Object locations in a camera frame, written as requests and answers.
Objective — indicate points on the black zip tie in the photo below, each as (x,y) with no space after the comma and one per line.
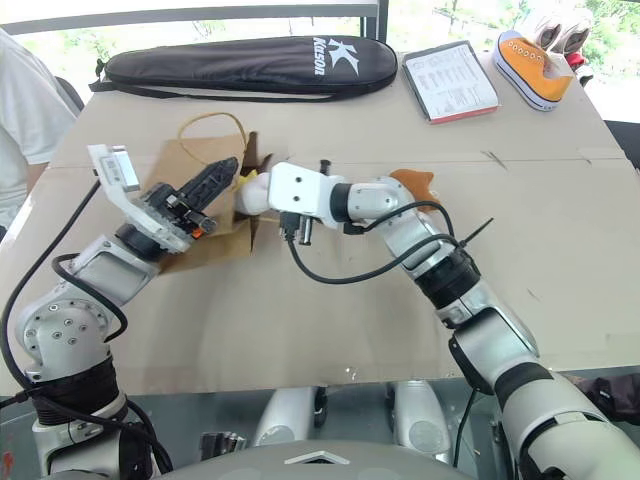
(477,232)

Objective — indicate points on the white plush toy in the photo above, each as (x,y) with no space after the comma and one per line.
(254,197)

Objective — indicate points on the orange canvas sneaker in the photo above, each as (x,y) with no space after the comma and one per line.
(532,72)

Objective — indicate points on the dark cloth bundle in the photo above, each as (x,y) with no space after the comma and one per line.
(612,395)

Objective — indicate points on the white printed booklet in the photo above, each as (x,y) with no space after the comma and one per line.
(450,80)

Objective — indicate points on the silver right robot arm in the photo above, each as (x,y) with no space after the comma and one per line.
(495,330)

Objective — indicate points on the small red item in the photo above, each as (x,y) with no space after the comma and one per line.
(576,61)

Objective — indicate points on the orange brown plush toy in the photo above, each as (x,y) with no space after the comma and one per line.
(419,181)

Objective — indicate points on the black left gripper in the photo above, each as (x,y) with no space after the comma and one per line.
(167,207)

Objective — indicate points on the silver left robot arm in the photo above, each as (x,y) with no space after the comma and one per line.
(85,280)

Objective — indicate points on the white sneaker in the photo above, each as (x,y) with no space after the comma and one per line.
(546,31)
(576,34)

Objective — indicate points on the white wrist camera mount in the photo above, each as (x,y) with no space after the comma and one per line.
(295,190)
(116,172)

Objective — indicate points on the black chair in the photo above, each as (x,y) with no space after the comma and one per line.
(625,142)
(72,92)

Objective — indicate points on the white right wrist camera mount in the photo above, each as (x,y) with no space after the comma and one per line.
(295,190)

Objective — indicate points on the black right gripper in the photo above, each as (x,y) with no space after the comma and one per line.
(292,225)

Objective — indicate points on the grey window frame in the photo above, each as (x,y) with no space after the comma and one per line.
(200,17)

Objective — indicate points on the black racket bag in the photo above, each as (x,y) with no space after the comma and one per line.
(240,62)

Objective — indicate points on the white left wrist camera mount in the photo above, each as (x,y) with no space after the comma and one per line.
(116,172)

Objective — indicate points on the grey robot torso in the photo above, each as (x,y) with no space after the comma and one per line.
(325,462)

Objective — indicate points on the person in white shirt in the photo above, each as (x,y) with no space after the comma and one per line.
(27,110)

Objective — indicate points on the silver robot leg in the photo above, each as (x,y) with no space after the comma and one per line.
(280,415)
(420,415)

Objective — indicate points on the brown paper bag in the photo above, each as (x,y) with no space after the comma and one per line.
(220,240)

